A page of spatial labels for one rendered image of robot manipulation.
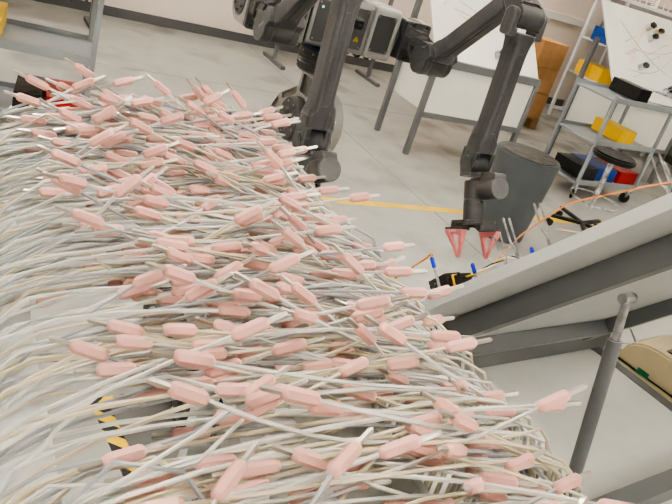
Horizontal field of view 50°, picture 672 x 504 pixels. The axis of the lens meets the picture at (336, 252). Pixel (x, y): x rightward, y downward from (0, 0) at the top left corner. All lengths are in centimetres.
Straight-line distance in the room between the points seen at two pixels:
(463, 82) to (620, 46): 226
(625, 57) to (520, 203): 343
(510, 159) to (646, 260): 400
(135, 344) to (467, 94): 620
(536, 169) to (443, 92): 165
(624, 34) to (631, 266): 732
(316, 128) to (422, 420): 129
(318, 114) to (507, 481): 129
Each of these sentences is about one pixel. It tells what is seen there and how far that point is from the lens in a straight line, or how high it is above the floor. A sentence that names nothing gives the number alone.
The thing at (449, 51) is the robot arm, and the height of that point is 149.
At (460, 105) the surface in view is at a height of 51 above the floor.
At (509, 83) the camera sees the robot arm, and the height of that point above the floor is 148.
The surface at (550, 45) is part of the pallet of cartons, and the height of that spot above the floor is 100.
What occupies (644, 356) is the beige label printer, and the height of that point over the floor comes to 81.
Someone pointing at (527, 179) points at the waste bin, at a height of 50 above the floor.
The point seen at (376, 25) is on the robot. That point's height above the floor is 147.
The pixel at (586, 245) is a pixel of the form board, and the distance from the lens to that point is 97.
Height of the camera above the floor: 176
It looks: 25 degrees down
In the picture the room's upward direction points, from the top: 18 degrees clockwise
